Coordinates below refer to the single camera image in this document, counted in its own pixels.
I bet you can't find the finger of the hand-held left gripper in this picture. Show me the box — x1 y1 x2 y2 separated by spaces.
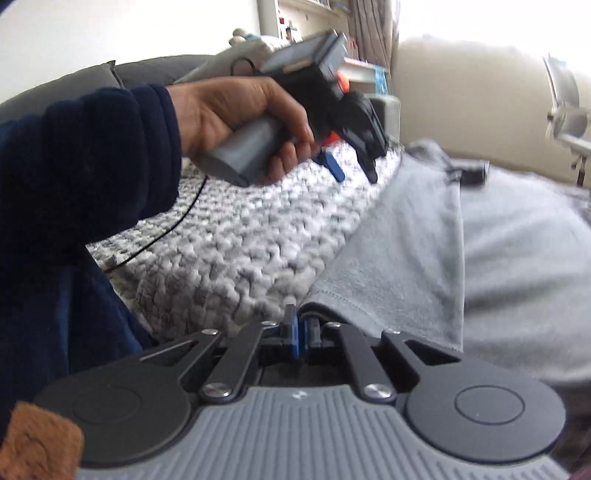
317 148 347 182
355 152 387 184

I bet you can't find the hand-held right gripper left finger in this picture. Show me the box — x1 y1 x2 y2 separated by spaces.
139 305 301 403

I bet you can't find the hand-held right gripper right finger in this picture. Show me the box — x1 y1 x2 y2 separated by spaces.
301 316 462 403

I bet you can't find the grey t-shirt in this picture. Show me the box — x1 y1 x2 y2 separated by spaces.
302 141 591 462

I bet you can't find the person's left forearm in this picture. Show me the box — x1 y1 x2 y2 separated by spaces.
0 84 184 259

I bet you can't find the person's left hand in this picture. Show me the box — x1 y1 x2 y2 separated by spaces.
166 75 321 187

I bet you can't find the light blue patterned bag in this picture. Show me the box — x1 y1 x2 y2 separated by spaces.
369 65 389 95

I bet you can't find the white desk with shelves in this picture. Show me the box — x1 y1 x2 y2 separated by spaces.
256 0 389 93

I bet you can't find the beige curtain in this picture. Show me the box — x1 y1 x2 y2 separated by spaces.
348 0 400 75

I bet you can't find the blue plush toy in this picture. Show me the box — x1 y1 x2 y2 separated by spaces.
230 28 264 47

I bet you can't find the grey checked quilted blanket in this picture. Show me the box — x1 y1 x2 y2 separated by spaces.
85 138 407 344

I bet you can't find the white pillow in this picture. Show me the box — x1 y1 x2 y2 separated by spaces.
178 39 278 84

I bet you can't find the white office chair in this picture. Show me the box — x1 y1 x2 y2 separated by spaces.
542 53 591 185

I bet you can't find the navy clothing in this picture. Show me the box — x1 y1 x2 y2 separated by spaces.
0 249 155 416

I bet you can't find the grey sofa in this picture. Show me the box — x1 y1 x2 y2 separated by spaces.
0 54 402 139

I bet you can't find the brown fuzzy cuff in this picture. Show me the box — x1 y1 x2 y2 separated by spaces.
0 401 85 480

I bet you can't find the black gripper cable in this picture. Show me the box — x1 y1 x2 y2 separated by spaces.
104 178 208 273

